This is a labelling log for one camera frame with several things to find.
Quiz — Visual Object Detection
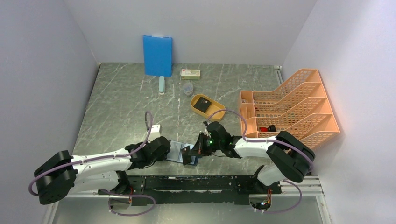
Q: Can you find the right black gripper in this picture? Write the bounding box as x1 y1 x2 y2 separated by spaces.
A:
188 132 223 156

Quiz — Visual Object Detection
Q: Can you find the dark blue card holder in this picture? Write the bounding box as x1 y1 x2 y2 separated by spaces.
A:
165 140 198 166

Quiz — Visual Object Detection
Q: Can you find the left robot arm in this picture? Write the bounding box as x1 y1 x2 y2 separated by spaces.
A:
29 136 171 205

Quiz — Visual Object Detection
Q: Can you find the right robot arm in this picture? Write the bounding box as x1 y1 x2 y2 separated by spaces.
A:
185 121 316 193

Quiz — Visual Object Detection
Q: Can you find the black card in tray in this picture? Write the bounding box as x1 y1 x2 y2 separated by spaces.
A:
193 97 212 113

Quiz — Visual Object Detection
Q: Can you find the yellow oval tray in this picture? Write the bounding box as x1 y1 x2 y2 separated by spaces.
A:
190 94 225 118

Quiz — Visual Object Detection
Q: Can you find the small clear plastic cup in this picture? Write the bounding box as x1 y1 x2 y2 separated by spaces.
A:
182 83 194 97

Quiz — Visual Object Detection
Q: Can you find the light blue eraser stick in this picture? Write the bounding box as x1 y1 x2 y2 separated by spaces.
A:
158 76 165 95

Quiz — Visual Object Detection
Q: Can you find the small red white box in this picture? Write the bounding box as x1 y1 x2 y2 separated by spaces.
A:
180 69 201 80

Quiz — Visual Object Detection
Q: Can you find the red black object in rack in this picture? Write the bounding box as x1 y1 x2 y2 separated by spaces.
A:
258 125 276 132

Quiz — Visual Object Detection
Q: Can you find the blue board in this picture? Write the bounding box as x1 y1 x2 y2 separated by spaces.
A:
142 35 172 77

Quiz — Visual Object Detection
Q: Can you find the orange file organizer rack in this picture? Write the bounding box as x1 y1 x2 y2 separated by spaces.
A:
238 69 340 150

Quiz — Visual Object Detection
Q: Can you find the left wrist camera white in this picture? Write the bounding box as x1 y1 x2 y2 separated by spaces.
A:
148 124 162 141

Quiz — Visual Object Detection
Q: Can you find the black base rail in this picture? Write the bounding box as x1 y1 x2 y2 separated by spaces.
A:
98 171 282 206

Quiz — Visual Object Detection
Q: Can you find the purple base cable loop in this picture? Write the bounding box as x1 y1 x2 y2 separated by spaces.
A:
108 193 157 217

